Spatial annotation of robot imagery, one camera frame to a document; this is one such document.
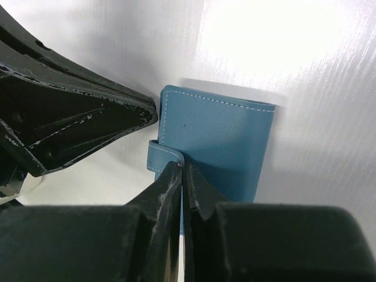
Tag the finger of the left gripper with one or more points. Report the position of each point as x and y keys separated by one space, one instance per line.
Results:
x=19 y=39

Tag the white oblong plastic tray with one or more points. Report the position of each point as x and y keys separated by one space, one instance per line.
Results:
x=29 y=188

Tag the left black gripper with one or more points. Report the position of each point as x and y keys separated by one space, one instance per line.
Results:
x=50 y=121

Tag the blue leather card holder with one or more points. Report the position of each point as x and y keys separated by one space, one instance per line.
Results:
x=225 y=137

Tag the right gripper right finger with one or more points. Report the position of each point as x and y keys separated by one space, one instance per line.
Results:
x=229 y=241

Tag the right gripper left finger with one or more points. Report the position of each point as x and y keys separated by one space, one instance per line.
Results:
x=138 y=241

